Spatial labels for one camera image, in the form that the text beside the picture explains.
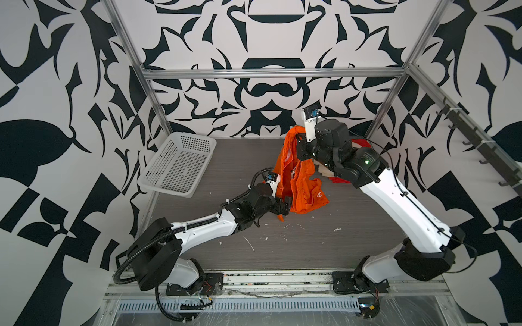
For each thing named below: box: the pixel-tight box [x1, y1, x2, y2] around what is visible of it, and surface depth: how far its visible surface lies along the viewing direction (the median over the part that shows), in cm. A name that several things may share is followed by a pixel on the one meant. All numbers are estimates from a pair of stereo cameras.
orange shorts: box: [273, 124, 330, 223], surface depth 76 cm
